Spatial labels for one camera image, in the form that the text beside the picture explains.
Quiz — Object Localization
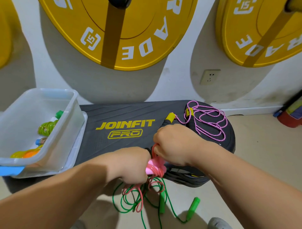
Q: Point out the person's right hand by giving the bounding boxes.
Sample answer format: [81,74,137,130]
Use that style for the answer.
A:
[152,124,209,167]

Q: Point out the person's left hand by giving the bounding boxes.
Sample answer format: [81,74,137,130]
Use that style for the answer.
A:
[105,146,153,186]

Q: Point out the pink handled jump rope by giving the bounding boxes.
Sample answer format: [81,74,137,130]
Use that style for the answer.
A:
[122,144,167,213]

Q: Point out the purple rope with foam handles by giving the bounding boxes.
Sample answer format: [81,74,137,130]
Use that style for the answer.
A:
[159,100,229,142]

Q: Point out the dark green jump rope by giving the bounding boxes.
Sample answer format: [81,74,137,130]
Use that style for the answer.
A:
[112,182,201,229]

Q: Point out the ropes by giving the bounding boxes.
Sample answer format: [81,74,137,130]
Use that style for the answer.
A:
[38,119,59,137]

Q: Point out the orange handled yellow jump rope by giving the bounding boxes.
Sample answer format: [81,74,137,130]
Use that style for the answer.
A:
[10,147,43,159]

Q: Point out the clear plastic storage bin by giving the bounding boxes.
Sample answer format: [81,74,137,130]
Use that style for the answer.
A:
[0,88,80,169]

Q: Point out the person's left forearm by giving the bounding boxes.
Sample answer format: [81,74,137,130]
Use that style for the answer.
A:
[0,156,119,229]

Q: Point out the person's right forearm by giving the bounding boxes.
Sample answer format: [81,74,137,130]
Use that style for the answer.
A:
[198,144,302,229]

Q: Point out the person's left grey shoe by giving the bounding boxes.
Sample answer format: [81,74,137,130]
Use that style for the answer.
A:
[70,220,87,229]

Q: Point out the black aerobic step platform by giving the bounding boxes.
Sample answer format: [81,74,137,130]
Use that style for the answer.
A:
[2,100,236,194]

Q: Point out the translucent plastic lid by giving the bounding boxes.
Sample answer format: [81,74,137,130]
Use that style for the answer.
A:
[12,111,88,179]

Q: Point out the large yellow weight plate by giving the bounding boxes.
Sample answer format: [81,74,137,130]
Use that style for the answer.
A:
[39,0,199,71]

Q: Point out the red fire extinguisher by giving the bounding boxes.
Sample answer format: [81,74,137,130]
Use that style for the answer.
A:
[274,92,302,128]

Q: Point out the blue plastic piece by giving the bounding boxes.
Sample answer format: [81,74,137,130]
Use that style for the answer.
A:
[0,165,25,177]

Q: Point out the black plate peg cap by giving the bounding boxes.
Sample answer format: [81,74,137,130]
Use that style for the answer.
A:
[109,0,133,9]

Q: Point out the white wall socket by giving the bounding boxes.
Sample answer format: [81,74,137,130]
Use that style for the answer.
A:
[199,69,221,86]

